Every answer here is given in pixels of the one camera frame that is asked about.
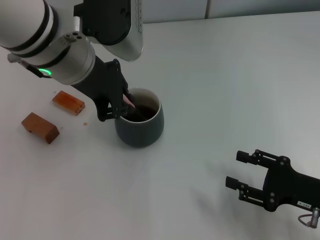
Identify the dark coffee liquid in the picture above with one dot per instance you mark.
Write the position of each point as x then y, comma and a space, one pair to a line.
150, 112

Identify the notched wooden rest block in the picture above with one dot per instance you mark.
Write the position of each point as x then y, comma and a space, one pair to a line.
40, 127

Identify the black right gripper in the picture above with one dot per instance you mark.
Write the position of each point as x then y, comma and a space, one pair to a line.
287, 185

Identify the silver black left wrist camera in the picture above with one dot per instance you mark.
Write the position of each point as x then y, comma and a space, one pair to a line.
107, 22

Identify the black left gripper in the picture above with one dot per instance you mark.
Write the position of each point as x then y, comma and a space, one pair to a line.
105, 80

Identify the flat grooved wooden block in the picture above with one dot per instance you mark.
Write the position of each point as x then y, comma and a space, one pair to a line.
70, 103

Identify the dark grey ceramic cup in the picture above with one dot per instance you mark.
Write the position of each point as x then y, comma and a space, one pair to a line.
140, 133

